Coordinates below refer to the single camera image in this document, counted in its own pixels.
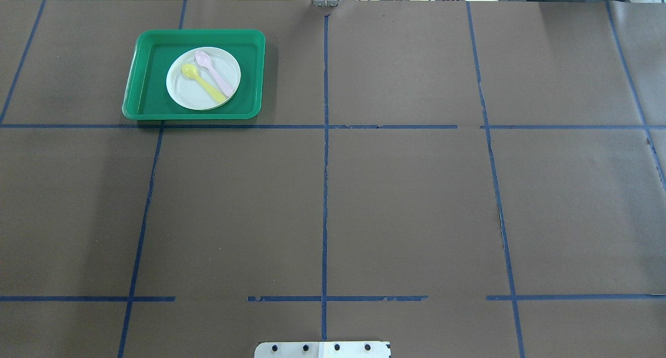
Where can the white round plate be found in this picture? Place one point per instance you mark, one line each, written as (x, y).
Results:
(187, 93)

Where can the pink plastic spoon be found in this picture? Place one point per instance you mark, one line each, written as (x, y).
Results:
(204, 60)

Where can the yellow plastic spoon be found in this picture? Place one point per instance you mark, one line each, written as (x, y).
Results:
(191, 71)

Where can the green plastic tray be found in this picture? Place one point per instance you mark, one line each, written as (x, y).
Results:
(146, 96)

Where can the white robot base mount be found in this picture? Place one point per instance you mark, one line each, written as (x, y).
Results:
(324, 349)

